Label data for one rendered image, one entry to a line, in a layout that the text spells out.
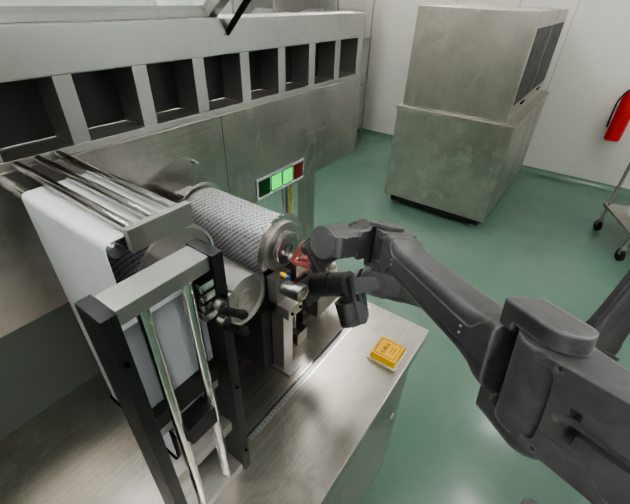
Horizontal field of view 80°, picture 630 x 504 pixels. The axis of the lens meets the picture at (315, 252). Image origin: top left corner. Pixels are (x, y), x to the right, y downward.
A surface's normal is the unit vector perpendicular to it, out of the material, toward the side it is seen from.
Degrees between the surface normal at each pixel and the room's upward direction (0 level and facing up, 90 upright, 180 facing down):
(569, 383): 78
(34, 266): 90
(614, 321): 67
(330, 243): 73
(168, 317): 90
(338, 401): 0
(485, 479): 0
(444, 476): 0
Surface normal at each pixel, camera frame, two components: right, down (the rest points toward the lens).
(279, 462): 0.03, -0.82
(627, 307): -0.31, 0.21
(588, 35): -0.58, 0.45
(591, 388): -0.90, 0.02
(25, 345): 0.82, 0.35
